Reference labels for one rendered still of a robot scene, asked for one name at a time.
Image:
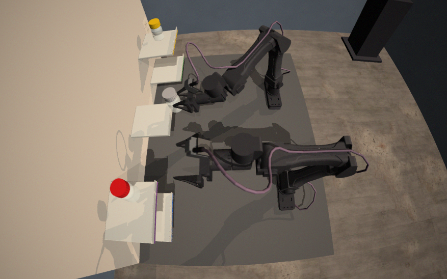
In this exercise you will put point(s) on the white bottle with grey cap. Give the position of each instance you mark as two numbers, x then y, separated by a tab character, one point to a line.
171	97

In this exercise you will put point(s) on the large beige wall panel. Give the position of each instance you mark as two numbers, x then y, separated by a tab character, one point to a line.
70	82

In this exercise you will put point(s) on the clear bottle with yellow cap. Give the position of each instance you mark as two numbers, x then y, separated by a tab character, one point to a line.
156	29

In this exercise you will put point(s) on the white bottle with red cap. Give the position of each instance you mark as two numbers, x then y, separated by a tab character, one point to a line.
124	190

